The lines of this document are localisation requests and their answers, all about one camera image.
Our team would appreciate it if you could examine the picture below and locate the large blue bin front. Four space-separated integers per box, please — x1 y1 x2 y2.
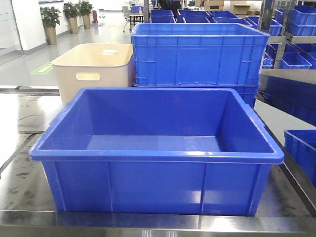
29 87 284 216

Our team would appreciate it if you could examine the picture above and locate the beige plastic bin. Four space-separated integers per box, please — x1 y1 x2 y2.
51 43 135 105

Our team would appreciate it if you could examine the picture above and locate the blue bin right edge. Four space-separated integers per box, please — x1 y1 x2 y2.
284 129 316 187

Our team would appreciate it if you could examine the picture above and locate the large blue crate rear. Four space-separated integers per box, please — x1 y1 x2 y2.
131 23 269 105

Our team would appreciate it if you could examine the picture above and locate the steel shelving with blue bins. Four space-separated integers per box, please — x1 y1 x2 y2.
144 0 316 125

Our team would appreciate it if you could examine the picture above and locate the potted plant gold pot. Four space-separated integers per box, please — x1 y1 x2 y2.
40 6 61 45

